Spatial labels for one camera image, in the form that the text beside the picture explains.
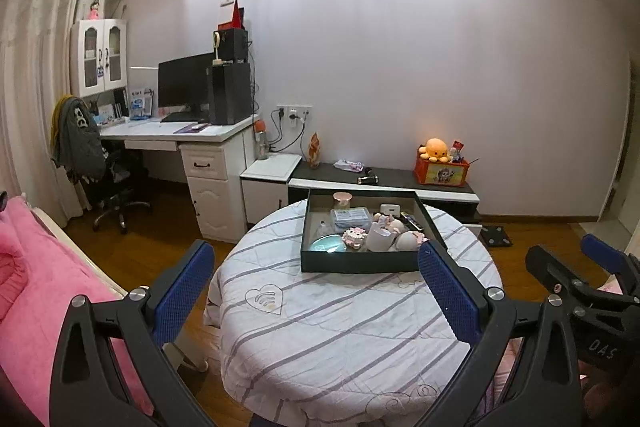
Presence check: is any white round rabbit light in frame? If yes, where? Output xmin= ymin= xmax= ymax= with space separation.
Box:
xmin=395 ymin=231 xmax=422 ymax=251

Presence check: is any blue black box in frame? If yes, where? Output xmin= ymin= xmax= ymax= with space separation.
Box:
xmin=399 ymin=212 xmax=424 ymax=233

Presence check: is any white square charger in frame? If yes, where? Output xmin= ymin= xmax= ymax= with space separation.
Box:
xmin=380 ymin=204 xmax=401 ymax=217

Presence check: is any white plug night light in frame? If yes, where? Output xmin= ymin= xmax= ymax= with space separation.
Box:
xmin=366 ymin=223 xmax=396 ymax=253

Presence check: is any pink white brick cat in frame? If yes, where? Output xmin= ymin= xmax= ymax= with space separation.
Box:
xmin=342 ymin=228 xmax=368 ymax=251

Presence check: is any rose gold metal cup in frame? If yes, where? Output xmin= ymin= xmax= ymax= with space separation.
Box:
xmin=332 ymin=192 xmax=352 ymax=209

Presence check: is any clear glass jar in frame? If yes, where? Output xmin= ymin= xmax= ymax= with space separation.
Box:
xmin=316 ymin=221 xmax=335 ymax=239

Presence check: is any person's right hand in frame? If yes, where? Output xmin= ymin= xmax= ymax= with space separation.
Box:
xmin=578 ymin=361 xmax=639 ymax=427

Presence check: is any black floor scale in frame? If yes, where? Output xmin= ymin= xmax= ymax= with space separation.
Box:
xmin=480 ymin=225 xmax=512 ymax=248

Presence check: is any pink blanket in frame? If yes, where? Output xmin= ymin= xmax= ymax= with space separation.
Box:
xmin=1 ymin=196 xmax=126 ymax=425

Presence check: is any pink brick flower figure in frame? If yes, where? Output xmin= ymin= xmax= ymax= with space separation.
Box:
xmin=408 ymin=231 xmax=427 ymax=245

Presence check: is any red toy box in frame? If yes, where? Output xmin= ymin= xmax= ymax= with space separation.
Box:
xmin=413 ymin=156 xmax=470 ymax=187

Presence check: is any orange octopus plush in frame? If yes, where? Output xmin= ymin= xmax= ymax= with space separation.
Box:
xmin=418 ymin=138 xmax=451 ymax=164

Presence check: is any small baby doll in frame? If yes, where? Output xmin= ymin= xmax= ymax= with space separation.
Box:
xmin=373 ymin=212 xmax=407 ymax=235

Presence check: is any black office chair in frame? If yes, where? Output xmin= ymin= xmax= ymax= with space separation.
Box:
xmin=49 ymin=95 xmax=152 ymax=235

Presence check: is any small black gadget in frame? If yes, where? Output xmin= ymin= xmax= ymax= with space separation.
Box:
xmin=357 ymin=167 xmax=378 ymax=185

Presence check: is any black storage box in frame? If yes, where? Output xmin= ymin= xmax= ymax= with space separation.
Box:
xmin=299 ymin=188 xmax=447 ymax=274

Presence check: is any clear plastic case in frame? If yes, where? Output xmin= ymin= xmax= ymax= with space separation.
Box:
xmin=330 ymin=207 xmax=372 ymax=233

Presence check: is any grey jacket on chair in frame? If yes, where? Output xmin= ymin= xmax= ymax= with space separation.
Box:
xmin=50 ymin=95 xmax=106 ymax=183

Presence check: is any crumpled white packet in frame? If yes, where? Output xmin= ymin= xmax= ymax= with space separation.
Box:
xmin=333 ymin=159 xmax=364 ymax=173

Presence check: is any teal round tin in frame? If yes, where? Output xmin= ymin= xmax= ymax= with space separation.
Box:
xmin=309 ymin=234 xmax=347 ymax=254

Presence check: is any white desk with drawers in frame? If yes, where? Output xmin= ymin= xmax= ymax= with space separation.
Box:
xmin=101 ymin=117 xmax=255 ymax=243

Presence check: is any low black white cabinet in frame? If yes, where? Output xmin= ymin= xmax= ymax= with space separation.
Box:
xmin=288 ymin=162 xmax=480 ymax=225

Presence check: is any small white side cabinet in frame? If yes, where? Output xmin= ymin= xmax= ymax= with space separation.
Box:
xmin=240 ymin=153 xmax=302 ymax=225

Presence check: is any orange capped bottle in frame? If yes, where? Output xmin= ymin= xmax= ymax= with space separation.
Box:
xmin=254 ymin=119 xmax=269 ymax=160

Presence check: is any black computer monitor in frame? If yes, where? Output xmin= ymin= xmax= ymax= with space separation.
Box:
xmin=157 ymin=53 xmax=214 ymax=122

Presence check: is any black computer tower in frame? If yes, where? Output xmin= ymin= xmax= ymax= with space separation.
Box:
xmin=207 ymin=62 xmax=253 ymax=126

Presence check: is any black speaker on tower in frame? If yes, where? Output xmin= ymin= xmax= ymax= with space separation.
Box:
xmin=214 ymin=28 xmax=248 ymax=62

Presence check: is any beige curtain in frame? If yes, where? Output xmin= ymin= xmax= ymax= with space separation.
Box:
xmin=1 ymin=0 xmax=105 ymax=227

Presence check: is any wall power strip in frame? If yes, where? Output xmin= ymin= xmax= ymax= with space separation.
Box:
xmin=277 ymin=104 xmax=312 ymax=119

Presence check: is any white wall cupboard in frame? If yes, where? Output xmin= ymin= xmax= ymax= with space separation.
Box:
xmin=70 ymin=18 xmax=128 ymax=98

